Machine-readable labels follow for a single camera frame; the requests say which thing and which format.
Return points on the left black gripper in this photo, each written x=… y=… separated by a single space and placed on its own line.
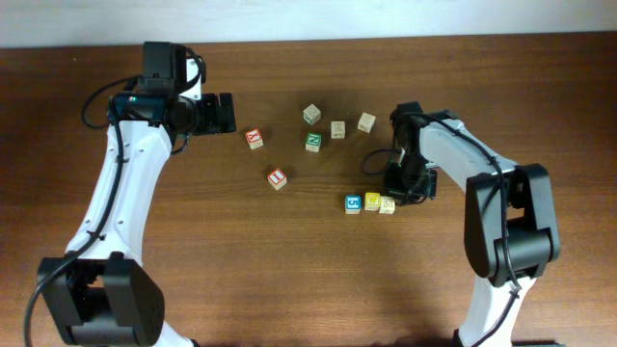
x=212 y=122

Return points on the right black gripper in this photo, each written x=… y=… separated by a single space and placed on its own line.
x=415 y=188

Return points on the yellow letter wooden block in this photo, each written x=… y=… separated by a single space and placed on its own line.
x=372 y=201

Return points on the blue number 5 block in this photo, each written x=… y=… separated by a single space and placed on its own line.
x=353 y=204

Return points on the wooden block with red side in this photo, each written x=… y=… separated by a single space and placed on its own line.
x=387 y=205

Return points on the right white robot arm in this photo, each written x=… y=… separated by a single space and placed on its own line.
x=510 y=228

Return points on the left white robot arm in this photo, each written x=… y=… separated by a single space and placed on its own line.
x=98 y=293

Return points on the red letter Y block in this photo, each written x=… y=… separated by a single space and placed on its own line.
x=254 y=138

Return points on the plain wooden block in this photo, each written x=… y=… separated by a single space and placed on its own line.
x=366 y=122

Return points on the letter K wooden block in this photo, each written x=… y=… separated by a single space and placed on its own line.
x=338 y=129

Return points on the red letter I block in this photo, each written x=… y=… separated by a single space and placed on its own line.
x=277 y=179

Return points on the green letter V block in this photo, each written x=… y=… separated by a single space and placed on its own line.
x=311 y=114

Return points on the green letter N block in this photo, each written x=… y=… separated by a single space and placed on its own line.
x=313 y=142

